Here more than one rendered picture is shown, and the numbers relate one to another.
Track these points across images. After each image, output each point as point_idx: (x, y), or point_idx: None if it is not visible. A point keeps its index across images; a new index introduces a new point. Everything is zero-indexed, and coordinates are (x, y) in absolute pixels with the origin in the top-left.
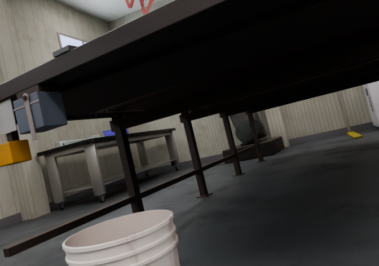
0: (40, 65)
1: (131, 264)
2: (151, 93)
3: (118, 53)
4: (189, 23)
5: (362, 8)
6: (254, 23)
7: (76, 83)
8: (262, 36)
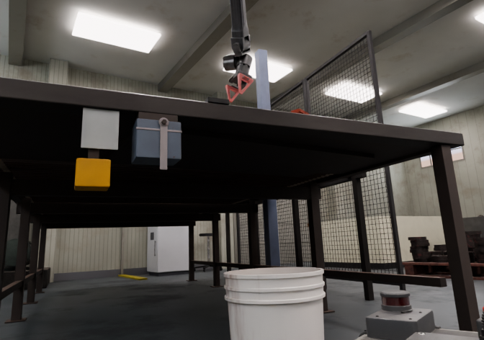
0: (187, 100)
1: (323, 292)
2: None
3: (265, 128)
4: (320, 134)
5: (331, 166)
6: (314, 149)
7: None
8: (292, 158)
